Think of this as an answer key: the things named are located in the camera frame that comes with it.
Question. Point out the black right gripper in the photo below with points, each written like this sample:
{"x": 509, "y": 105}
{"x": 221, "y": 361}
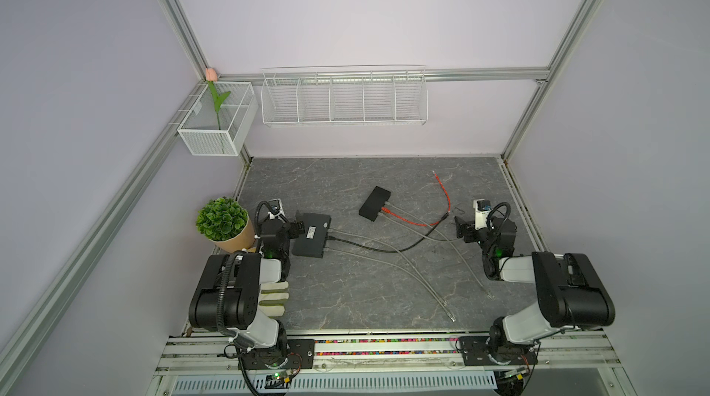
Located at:
{"x": 465, "y": 227}

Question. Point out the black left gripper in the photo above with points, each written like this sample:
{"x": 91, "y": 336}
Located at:
{"x": 295, "y": 229}

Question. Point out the small ribbed black switch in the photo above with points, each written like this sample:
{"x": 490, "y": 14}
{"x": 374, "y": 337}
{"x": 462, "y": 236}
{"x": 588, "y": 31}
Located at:
{"x": 373, "y": 205}

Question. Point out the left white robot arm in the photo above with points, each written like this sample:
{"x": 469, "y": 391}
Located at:
{"x": 227, "y": 296}

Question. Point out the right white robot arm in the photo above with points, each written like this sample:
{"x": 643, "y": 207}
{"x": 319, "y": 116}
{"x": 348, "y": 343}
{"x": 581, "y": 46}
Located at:
{"x": 569, "y": 293}

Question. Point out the beige plant pot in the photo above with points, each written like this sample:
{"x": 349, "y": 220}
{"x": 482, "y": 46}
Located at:
{"x": 242, "y": 241}

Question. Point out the green artificial plant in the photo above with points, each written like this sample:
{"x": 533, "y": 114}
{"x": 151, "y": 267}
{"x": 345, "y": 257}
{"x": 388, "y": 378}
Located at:
{"x": 221, "y": 219}

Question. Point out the yellow white work glove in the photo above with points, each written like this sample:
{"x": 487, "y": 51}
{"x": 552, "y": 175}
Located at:
{"x": 273, "y": 298}

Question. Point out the white mesh square basket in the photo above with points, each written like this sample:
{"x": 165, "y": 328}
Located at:
{"x": 198, "y": 129}

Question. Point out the pink artificial tulip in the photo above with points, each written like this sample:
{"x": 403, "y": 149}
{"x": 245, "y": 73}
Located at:
{"x": 218, "y": 98}

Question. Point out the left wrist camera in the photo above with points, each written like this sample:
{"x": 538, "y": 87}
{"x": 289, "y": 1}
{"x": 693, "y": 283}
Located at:
{"x": 275, "y": 210}

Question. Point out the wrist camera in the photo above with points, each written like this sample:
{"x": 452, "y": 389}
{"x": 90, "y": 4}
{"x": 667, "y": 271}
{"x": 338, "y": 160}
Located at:
{"x": 482, "y": 209}
{"x": 275, "y": 210}

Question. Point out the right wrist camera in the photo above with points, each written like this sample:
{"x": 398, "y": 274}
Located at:
{"x": 482, "y": 209}

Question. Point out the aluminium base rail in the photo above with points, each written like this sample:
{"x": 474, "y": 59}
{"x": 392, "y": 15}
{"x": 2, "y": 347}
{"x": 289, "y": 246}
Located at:
{"x": 396, "y": 362}

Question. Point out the white wire long basket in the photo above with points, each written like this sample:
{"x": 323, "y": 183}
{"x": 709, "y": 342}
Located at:
{"x": 344, "y": 95}

